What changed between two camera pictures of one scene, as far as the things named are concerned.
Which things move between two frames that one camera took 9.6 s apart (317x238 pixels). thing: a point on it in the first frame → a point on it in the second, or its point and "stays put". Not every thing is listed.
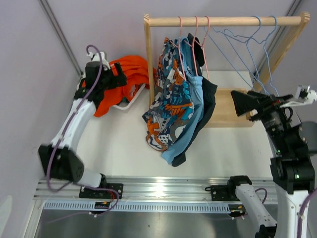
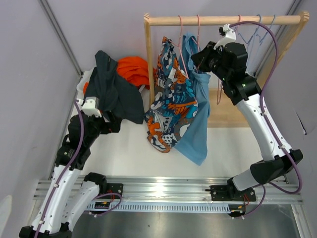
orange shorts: [136, 69] stays put
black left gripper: [118, 81] → [114, 126]
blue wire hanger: [264, 42] → [267, 32]
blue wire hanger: [245, 42] → [254, 32]
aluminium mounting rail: [159, 188] stays put
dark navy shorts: [209, 93] → [116, 96]
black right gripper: [244, 102] → [207, 53]
